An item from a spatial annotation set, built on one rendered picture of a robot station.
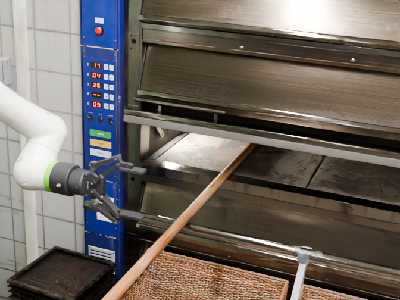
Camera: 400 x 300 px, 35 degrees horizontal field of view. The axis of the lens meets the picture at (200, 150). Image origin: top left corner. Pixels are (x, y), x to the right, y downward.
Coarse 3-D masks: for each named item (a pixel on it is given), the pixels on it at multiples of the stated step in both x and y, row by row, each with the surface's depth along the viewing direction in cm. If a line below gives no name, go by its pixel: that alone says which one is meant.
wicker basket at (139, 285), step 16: (160, 256) 240; (176, 256) 237; (144, 272) 239; (160, 272) 240; (176, 272) 238; (192, 272) 235; (208, 272) 233; (224, 272) 231; (240, 272) 229; (144, 288) 242; (160, 288) 240; (176, 288) 238; (192, 288) 236; (208, 288) 234; (224, 288) 231; (240, 288) 229
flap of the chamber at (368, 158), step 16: (176, 112) 226; (176, 128) 207; (192, 128) 205; (208, 128) 203; (256, 128) 211; (272, 128) 214; (272, 144) 196; (288, 144) 195; (304, 144) 193; (352, 144) 200; (368, 144) 203; (368, 160) 187; (384, 160) 185
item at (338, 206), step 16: (160, 176) 233; (176, 176) 230; (192, 176) 228; (208, 176) 225; (240, 176) 226; (240, 192) 223; (256, 192) 220; (272, 192) 218; (288, 192) 216; (304, 192) 216; (320, 192) 216; (336, 208) 211; (352, 208) 209; (368, 208) 207; (384, 208) 206
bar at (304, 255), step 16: (160, 224) 194; (192, 224) 191; (240, 240) 185; (256, 240) 184; (272, 240) 184; (304, 256) 178; (320, 256) 177; (336, 256) 177; (304, 272) 178; (368, 272) 174; (384, 272) 172
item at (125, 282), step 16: (256, 144) 254; (240, 160) 236; (224, 176) 220; (208, 192) 206; (192, 208) 194; (176, 224) 183; (160, 240) 174; (144, 256) 166; (128, 272) 158; (112, 288) 151; (128, 288) 155
